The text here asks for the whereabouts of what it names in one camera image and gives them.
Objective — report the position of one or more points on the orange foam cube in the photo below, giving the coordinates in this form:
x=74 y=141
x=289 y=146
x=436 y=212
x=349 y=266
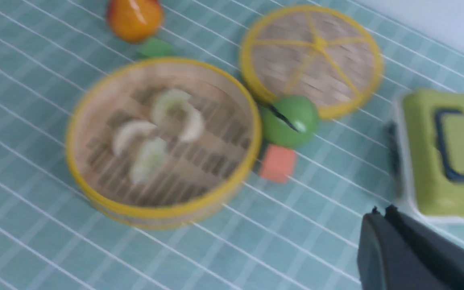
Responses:
x=277 y=164

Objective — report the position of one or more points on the green foam cube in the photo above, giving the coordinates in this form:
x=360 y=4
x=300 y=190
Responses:
x=154 y=47

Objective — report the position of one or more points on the translucent green dumpling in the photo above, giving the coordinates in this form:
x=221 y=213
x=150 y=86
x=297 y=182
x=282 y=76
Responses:
x=149 y=158

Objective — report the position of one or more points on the white box green lid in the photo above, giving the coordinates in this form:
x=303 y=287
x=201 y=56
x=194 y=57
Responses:
x=427 y=138

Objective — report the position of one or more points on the bamboo steamer basket yellow rim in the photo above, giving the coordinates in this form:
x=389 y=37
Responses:
x=197 y=178

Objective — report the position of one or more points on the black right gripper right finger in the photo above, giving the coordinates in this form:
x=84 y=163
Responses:
x=449 y=249

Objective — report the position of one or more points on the orange pear toy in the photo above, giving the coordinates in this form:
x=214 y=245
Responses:
x=134 y=20

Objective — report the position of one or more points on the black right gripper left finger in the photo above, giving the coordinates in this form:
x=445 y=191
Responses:
x=394 y=256

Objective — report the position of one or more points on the green round fruit toy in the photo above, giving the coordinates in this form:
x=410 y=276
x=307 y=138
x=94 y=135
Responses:
x=289 y=121

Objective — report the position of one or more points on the white dumpling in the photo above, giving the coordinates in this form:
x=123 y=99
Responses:
x=194 y=124
x=127 y=132

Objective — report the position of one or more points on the woven bamboo steamer lid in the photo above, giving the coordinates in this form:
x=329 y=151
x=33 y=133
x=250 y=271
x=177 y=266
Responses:
x=314 y=51

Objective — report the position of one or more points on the green checked tablecloth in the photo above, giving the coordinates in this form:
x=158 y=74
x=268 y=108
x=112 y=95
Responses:
x=301 y=235

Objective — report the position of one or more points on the pale green dumpling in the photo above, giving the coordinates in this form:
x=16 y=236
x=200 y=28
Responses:
x=167 y=100

